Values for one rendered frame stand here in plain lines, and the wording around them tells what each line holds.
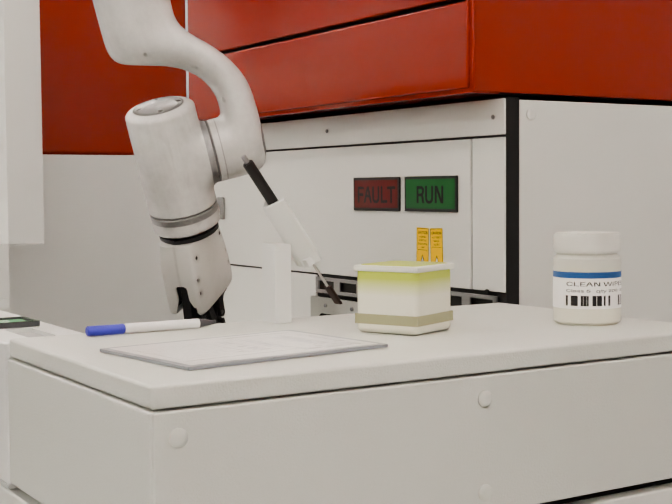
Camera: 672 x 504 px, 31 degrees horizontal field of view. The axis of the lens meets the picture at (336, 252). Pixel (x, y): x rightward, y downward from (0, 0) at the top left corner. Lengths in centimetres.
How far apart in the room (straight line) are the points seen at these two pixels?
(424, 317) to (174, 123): 41
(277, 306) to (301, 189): 65
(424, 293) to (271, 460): 30
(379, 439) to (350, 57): 82
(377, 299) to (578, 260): 22
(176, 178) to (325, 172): 46
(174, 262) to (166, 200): 8
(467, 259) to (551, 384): 49
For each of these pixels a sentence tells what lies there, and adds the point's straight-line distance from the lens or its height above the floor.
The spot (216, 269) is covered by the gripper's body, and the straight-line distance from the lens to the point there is 151.
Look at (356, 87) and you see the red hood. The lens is 168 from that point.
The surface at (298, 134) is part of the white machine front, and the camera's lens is 191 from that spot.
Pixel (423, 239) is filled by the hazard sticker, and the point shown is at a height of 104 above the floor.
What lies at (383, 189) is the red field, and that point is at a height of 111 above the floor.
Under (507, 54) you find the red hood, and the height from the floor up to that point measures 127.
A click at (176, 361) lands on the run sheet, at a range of 98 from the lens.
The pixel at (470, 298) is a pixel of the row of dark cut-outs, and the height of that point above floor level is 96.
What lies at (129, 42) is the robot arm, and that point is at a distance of 142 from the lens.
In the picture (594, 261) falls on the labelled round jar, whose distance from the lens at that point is 125.
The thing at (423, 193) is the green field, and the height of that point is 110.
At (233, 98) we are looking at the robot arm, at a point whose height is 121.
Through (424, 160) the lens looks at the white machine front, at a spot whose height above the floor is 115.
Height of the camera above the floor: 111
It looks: 3 degrees down
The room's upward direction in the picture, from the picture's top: straight up
